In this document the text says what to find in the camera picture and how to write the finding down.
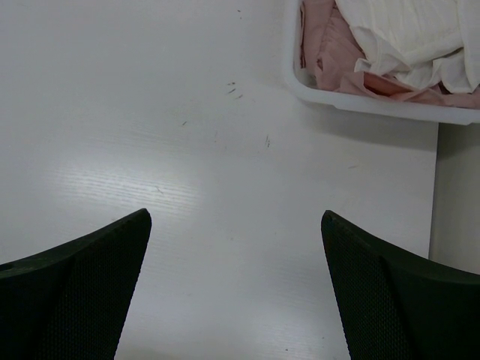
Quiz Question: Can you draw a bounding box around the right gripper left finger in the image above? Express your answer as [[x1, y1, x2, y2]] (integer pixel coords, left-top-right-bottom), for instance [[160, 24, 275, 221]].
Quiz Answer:
[[1, 208, 152, 359]]

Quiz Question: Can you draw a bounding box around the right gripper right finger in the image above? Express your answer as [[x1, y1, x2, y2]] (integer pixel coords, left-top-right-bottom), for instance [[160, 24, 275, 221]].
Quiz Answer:
[[321, 211, 479, 359]]

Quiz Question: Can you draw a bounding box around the white skirt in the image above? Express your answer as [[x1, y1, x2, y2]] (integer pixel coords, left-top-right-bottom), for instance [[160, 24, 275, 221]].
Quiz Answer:
[[336, 0, 479, 94]]

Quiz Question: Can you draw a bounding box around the white plastic basket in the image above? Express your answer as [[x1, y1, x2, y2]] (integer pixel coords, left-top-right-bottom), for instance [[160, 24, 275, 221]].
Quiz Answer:
[[282, 1, 479, 125]]

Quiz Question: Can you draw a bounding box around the pink skirt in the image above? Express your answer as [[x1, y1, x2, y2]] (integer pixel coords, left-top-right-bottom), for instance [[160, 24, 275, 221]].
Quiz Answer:
[[300, 1, 479, 110]]

